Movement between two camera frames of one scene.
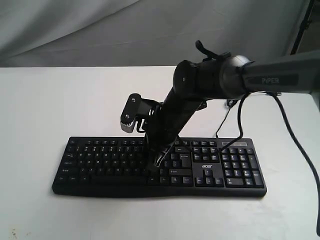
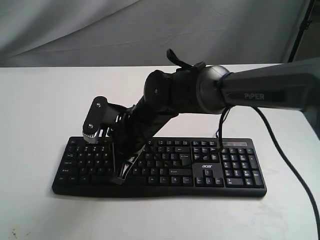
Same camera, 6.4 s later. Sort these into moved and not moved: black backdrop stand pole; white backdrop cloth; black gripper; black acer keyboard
Moved: black gripper
Not moved: white backdrop cloth; black acer keyboard; black backdrop stand pole
